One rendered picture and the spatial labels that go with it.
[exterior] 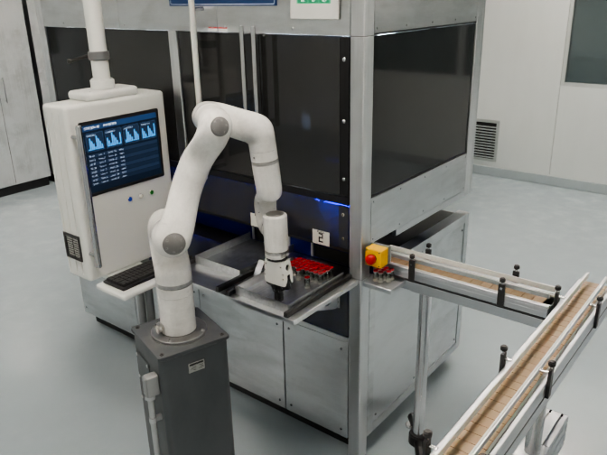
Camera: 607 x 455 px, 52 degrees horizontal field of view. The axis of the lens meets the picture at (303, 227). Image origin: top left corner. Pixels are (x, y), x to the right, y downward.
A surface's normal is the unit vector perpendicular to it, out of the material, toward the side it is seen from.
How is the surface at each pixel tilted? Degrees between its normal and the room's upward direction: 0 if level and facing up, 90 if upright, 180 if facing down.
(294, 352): 90
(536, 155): 90
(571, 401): 0
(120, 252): 90
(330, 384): 90
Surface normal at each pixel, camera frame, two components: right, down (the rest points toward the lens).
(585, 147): -0.61, 0.29
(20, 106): 0.79, 0.21
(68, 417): -0.02, -0.93
